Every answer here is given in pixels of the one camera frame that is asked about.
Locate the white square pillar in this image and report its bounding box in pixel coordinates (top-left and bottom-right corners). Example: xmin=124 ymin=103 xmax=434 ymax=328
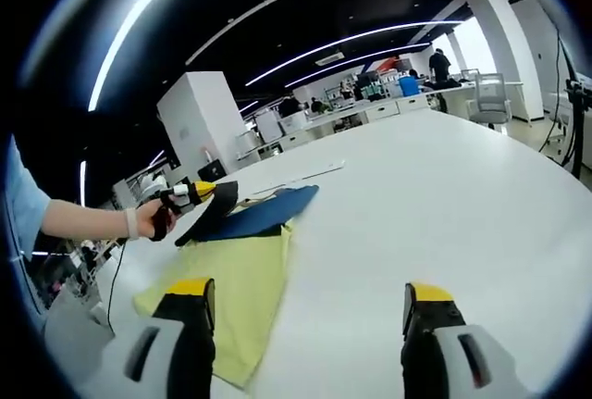
xmin=462 ymin=0 xmax=556 ymax=122
xmin=156 ymin=70 xmax=251 ymax=178

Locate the tall white appliance box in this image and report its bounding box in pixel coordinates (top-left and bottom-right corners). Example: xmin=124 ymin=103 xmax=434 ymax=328
xmin=255 ymin=111 xmax=284 ymax=141

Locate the person's left hand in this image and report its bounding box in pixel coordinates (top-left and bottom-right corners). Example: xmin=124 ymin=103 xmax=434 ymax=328
xmin=136 ymin=197 xmax=177 ymax=241

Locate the long white office desk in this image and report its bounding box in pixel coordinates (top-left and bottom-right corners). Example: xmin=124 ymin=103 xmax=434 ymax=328
xmin=235 ymin=79 xmax=477 ymax=162

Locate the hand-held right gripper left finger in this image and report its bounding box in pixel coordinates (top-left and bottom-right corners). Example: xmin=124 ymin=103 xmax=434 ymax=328
xmin=87 ymin=277 xmax=217 ymax=399

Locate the grey mesh office chair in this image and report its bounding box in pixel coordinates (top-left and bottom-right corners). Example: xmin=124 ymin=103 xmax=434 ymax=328
xmin=466 ymin=72 xmax=513 ymax=131

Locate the blue garment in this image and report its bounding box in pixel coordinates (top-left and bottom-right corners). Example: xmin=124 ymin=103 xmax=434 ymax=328
xmin=189 ymin=184 xmax=321 ymax=243

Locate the ceiling air vent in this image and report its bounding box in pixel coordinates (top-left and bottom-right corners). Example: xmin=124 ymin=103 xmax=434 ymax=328
xmin=314 ymin=51 xmax=346 ymax=67

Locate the black computer monitor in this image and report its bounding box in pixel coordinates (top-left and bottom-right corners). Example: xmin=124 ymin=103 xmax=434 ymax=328
xmin=197 ymin=161 xmax=228 ymax=182

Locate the black garment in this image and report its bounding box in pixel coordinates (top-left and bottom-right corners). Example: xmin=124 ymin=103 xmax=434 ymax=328
xmin=174 ymin=180 xmax=284 ymax=248

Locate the white storage crate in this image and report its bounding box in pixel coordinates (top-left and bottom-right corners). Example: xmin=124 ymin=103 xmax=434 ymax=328
xmin=279 ymin=113 xmax=309 ymax=131

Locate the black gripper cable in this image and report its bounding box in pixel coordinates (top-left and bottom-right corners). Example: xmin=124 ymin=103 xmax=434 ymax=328
xmin=106 ymin=239 xmax=127 ymax=329

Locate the yellow garment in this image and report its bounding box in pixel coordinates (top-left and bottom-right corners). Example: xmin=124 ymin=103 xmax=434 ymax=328
xmin=132 ymin=222 xmax=297 ymax=391

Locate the white wristband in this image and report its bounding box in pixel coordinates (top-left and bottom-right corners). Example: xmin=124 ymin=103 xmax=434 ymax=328
xmin=125 ymin=207 xmax=141 ymax=241

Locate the black tripod stand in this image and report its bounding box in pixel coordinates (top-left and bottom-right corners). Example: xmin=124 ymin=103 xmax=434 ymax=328
xmin=554 ymin=23 xmax=592 ymax=178

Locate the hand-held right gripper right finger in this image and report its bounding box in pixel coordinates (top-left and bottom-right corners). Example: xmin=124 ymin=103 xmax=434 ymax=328
xmin=400 ymin=281 xmax=533 ymax=399

